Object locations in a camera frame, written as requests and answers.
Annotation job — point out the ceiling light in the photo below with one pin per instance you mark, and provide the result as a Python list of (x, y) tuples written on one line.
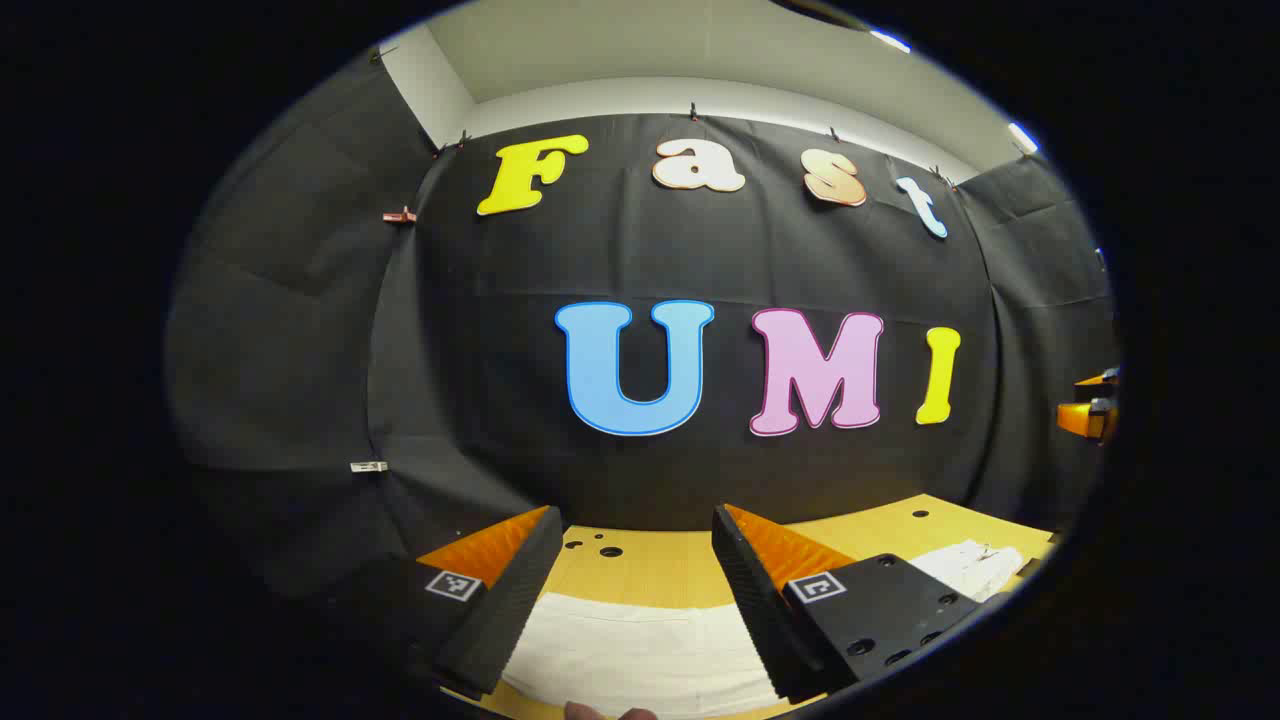
[(890, 41), (1022, 138)]

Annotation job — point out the white jeans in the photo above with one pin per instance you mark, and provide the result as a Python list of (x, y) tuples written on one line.
[(640, 650)]

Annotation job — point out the copper metal clip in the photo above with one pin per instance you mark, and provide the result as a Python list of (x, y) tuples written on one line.
[(400, 215)]

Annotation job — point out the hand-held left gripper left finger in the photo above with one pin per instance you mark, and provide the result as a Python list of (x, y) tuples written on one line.
[(510, 610)]

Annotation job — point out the black backdrop cloth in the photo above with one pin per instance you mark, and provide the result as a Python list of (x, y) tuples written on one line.
[(500, 400)]

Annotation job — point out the silver metal clip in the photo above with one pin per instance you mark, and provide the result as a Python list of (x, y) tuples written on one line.
[(368, 466)]

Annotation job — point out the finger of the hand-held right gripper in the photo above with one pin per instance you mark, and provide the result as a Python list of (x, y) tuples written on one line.
[(1082, 418), (1098, 380)]

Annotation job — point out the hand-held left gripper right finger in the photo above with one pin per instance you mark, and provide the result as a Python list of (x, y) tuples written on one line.
[(760, 610)]

